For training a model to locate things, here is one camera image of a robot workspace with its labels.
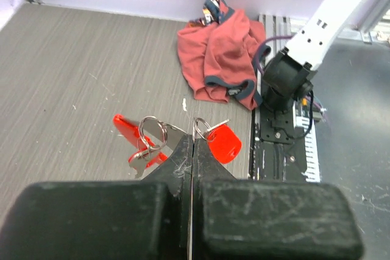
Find metal key organizer red handle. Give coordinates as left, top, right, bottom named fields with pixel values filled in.
left=113, top=114, right=187, bottom=178

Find crumpled maroon shirt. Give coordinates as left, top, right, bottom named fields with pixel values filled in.
left=177, top=0, right=270, bottom=110

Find silver key with red tag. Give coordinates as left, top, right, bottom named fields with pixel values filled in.
left=193, top=118, right=242, bottom=164

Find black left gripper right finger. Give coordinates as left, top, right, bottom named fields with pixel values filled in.
left=191, top=139, right=364, bottom=259

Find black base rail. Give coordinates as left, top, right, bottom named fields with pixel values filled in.
left=249, top=15, right=314, bottom=181

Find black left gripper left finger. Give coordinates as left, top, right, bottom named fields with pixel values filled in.
left=1, top=135, right=194, bottom=259

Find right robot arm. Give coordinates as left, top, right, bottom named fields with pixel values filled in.
left=261, top=0, right=367, bottom=112

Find slotted cable duct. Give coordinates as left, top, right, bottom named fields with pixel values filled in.
left=294, top=102, right=321, bottom=183

